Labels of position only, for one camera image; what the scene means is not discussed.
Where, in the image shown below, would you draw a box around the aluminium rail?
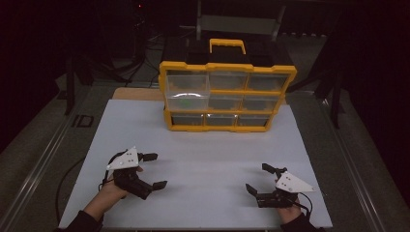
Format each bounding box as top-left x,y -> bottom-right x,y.
0,84 -> 95,232
308,91 -> 388,232

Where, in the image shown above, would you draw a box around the grey metal frame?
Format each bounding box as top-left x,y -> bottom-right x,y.
178,0 -> 287,43

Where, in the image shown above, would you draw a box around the wooden board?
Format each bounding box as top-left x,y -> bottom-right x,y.
111,87 -> 166,102

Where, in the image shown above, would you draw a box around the yellow organizer cabinet with handle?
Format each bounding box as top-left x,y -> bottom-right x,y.
158,38 -> 298,133

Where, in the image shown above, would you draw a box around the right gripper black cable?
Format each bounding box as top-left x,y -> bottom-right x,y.
294,191 -> 314,220

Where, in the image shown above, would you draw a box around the set of clear plastic bins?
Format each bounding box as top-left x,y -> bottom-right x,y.
165,70 -> 289,128

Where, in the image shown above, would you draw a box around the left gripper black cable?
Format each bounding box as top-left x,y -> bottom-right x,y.
98,149 -> 130,191

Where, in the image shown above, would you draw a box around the thin black cable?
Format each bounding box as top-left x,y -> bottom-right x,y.
55,157 -> 85,225

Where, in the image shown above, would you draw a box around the person's right hand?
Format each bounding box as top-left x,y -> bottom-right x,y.
277,205 -> 303,225

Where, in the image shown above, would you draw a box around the person's left hand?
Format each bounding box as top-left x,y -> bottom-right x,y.
93,165 -> 145,212

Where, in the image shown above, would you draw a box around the black floor cables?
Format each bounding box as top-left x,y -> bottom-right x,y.
96,17 -> 163,89

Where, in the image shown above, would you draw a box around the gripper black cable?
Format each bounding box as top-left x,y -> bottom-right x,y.
98,149 -> 130,191
294,191 -> 314,220

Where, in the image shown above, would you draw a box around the black stand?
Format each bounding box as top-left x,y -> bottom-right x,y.
286,18 -> 346,130
63,44 -> 95,117

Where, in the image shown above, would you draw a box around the clear plastic drawer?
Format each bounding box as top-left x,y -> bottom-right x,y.
164,91 -> 211,111

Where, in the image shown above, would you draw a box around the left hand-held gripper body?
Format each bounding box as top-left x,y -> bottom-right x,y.
105,146 -> 155,201

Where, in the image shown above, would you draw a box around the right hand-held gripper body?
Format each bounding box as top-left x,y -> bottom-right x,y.
255,170 -> 316,209

